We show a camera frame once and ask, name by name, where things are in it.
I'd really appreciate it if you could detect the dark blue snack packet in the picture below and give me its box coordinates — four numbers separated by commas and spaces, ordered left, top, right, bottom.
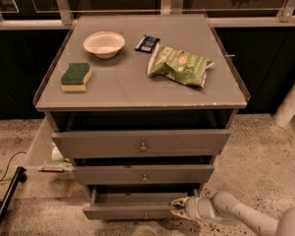
135, 35, 159, 53

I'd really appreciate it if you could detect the grey drawer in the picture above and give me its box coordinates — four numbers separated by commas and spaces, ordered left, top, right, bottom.
83, 185, 199, 220
52, 129, 230, 158
74, 164, 213, 185

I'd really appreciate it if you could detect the grey top drawer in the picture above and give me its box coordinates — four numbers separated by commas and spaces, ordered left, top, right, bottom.
52, 129, 230, 158

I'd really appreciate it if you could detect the black floor cable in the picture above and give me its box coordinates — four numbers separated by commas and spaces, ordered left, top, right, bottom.
0, 150, 28, 184

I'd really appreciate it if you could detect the metal window railing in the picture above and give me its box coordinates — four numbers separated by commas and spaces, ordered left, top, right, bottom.
0, 0, 295, 30

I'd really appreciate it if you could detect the black metal bar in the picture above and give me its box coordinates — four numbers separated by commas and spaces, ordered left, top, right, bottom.
0, 166, 27, 225

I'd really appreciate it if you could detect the green yellow sponge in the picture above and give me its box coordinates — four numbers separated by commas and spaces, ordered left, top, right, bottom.
61, 63, 91, 92

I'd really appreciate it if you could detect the grey bottom drawer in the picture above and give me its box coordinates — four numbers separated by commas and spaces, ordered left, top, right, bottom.
83, 185, 199, 220

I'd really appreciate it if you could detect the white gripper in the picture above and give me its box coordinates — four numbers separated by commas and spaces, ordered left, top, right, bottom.
170, 197, 216, 221

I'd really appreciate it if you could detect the white paper bowl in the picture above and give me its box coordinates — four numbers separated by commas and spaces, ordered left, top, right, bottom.
84, 31, 125, 59

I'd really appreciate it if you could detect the grey middle drawer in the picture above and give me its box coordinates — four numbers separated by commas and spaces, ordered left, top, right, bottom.
74, 164, 213, 185

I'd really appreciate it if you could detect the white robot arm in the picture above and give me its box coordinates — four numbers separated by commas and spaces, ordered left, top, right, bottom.
170, 191, 295, 236

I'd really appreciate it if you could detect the grey drawer cabinet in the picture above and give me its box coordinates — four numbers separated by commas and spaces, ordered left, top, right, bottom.
35, 15, 249, 193

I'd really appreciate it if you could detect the white post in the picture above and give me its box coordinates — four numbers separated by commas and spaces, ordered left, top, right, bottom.
273, 83, 295, 127

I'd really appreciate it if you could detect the green chip bag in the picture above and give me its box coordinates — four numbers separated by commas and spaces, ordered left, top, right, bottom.
147, 44, 214, 88

